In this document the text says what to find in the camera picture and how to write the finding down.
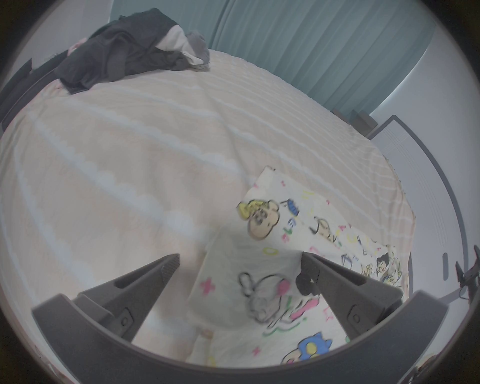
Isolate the white printed pyjama top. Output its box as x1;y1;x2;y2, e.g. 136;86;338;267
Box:
185;167;411;366

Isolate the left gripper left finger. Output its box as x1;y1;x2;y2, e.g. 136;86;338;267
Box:
77;253;181;343

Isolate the pile of clothes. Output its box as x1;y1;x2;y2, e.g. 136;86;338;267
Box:
56;8;211;94

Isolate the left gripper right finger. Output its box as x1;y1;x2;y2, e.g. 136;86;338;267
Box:
300;252;403;343

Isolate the bed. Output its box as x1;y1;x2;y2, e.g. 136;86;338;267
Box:
0;49;469;366

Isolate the grey bedside table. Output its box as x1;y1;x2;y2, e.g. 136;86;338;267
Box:
332;109;377;132

